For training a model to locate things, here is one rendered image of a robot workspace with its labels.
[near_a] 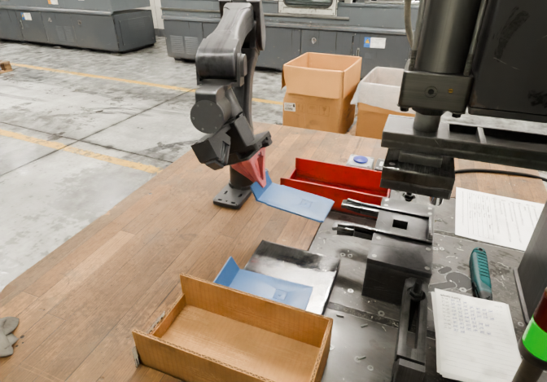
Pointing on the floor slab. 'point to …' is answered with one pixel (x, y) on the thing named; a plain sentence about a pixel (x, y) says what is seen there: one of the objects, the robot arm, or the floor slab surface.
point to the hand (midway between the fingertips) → (261, 182)
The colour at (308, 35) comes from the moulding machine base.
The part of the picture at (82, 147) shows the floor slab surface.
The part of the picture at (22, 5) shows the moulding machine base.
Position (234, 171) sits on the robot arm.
